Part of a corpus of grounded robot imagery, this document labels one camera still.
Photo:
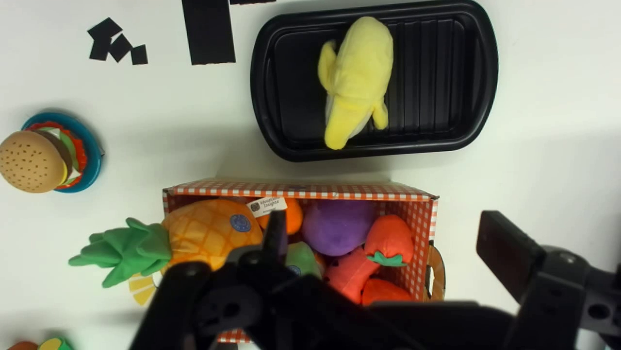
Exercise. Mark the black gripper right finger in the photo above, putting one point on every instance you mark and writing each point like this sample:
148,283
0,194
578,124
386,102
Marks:
510,260

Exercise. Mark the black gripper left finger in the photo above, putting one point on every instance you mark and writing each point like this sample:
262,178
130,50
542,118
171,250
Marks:
276,234

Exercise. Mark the yellow banana plushie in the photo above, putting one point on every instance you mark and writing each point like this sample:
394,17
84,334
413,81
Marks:
355,79

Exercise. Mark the orange round plushie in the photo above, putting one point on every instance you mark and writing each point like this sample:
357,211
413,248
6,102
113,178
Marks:
293,217

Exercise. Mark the green round plushie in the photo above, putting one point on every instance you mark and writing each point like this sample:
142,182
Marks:
303,260

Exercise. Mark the purple plushie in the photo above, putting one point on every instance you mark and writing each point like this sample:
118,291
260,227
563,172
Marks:
336,227

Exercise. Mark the orange pineapple plushie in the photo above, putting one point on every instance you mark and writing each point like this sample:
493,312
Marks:
200,234

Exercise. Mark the orange carrot plushie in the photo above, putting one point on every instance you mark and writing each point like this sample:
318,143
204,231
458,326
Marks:
351,275

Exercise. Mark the red tomato plushie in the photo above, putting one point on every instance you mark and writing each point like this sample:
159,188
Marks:
390,236

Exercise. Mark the black ribbed plate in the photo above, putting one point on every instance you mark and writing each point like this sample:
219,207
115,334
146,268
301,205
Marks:
446,79

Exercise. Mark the small teal plate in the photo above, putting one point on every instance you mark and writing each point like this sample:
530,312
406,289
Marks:
93,157

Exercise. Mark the red checkered cardboard basket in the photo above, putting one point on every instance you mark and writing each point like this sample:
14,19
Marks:
419,215

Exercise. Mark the long black tape strip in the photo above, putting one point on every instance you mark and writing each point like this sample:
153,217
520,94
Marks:
208,32

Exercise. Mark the small green toy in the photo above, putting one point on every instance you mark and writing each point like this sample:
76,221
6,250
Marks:
54,345

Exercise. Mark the toy burger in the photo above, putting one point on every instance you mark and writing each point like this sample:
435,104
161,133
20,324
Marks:
29,163

